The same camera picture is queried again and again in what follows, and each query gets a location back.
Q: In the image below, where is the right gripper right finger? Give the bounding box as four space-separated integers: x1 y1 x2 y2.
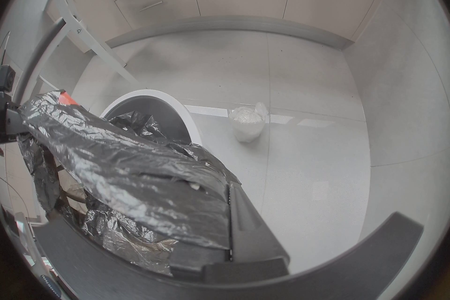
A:
229 183 291 267

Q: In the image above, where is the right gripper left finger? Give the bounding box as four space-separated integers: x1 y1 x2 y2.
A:
170 242 231 275

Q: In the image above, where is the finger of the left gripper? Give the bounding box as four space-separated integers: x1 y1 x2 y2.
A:
5 105 27 143

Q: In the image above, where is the black plastic bag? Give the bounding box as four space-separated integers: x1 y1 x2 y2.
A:
16 89 243 276

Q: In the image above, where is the crumpled white plastic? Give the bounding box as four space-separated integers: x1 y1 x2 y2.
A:
229 102 270 143

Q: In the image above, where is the white trash bin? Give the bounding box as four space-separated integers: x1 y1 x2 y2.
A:
99 89 204 148

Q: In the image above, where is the grey padded white chair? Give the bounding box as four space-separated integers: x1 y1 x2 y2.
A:
12 0 141 106

